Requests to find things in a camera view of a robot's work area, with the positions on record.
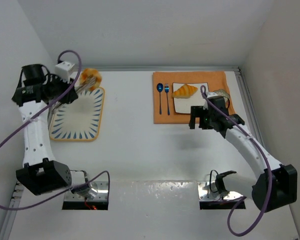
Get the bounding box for long croissant bread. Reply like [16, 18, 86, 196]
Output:
[172, 84, 198, 99]

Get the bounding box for round croissant bread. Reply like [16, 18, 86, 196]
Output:
[79, 68, 102, 92]

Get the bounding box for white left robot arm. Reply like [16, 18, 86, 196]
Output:
[12, 61, 102, 196]

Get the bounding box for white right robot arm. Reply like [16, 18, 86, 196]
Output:
[189, 96, 298, 212]

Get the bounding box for white square plate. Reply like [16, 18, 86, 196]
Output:
[172, 82, 209, 114]

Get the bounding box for grey crumpled object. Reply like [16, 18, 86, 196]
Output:
[213, 89, 230, 99]

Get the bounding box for orange cloth placemat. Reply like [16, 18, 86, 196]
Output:
[152, 71, 236, 125]

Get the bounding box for blue patterned yellow-rimmed tray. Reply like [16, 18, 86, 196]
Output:
[49, 87, 106, 142]

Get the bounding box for blue metal fork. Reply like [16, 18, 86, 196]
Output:
[164, 83, 171, 116]

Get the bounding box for blue metal spoon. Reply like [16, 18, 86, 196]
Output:
[156, 83, 164, 115]

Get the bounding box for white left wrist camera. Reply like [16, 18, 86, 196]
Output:
[54, 61, 76, 82]

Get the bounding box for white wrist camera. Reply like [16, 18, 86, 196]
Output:
[54, 61, 76, 82]
[207, 92, 226, 100]

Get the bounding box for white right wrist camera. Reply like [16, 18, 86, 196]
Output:
[207, 92, 226, 100]

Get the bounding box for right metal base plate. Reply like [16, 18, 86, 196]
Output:
[197, 181, 243, 202]

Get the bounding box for metal base plate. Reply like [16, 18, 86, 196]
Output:
[64, 181, 109, 203]
[197, 181, 243, 202]

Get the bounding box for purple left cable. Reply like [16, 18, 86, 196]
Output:
[0, 49, 111, 210]

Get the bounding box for purple cable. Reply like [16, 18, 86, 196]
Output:
[0, 49, 111, 210]
[200, 85, 273, 237]

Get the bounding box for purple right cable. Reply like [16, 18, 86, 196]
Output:
[200, 85, 273, 237]

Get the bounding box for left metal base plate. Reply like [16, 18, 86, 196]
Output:
[64, 181, 109, 203]

